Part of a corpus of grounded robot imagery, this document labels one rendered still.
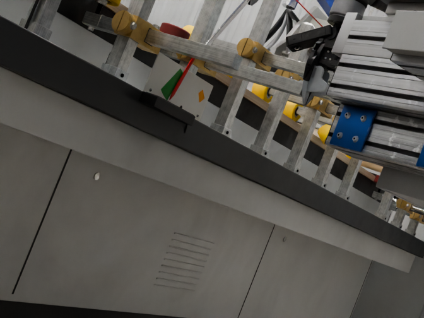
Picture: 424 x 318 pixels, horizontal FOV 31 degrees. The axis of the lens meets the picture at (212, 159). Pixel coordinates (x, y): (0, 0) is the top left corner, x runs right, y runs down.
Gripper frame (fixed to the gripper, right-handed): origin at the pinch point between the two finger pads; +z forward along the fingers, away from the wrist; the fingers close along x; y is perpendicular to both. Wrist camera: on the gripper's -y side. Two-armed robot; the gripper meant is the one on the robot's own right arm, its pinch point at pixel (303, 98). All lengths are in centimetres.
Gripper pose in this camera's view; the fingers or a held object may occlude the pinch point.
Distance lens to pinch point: 181.7
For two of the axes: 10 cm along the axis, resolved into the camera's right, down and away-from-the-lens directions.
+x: 4.8, 2.2, 8.5
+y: 8.0, 3.0, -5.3
